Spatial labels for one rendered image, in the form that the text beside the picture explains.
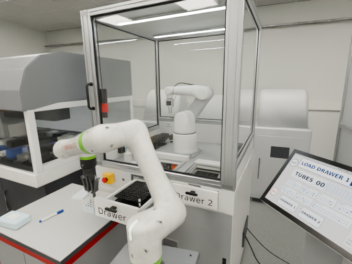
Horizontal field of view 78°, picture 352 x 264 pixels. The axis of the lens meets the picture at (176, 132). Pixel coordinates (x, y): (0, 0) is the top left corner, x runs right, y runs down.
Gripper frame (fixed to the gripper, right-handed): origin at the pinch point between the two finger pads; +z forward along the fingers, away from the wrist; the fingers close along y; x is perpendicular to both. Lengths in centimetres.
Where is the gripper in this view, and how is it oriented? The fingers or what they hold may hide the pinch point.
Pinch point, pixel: (91, 196)
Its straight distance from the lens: 152.9
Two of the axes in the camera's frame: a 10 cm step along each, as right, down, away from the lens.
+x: -3.4, 2.1, -9.2
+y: -9.4, -0.6, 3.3
